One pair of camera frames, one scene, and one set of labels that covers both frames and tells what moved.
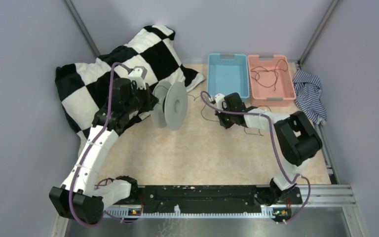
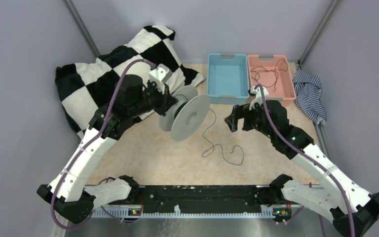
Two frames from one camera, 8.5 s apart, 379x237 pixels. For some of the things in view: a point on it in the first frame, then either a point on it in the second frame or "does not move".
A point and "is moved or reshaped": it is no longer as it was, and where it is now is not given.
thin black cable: [216, 121] is moved or reshaped
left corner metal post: [82, 26] does not move
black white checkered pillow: [84, 87] does not move
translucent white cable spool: [171, 110] is moved or reshaped
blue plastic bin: [227, 75] does not move
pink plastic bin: [270, 81] does not move
